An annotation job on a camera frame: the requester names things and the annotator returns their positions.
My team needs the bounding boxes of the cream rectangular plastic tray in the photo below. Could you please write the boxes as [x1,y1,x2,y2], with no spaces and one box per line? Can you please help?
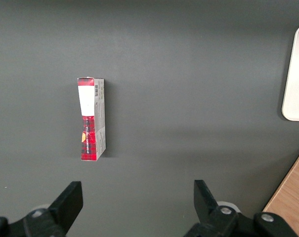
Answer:
[281,22,299,122]

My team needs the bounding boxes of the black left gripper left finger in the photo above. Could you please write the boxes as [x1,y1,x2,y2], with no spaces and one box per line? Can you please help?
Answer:
[0,181,84,237]

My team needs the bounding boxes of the red plaid carton box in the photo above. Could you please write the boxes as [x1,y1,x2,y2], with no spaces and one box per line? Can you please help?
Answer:
[77,77,107,162]

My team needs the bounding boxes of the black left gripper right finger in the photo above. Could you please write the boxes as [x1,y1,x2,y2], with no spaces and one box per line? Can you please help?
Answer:
[183,179,298,237]

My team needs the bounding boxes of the wooden two-drawer cabinet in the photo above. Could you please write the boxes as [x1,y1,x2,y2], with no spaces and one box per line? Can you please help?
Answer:
[262,148,299,237]

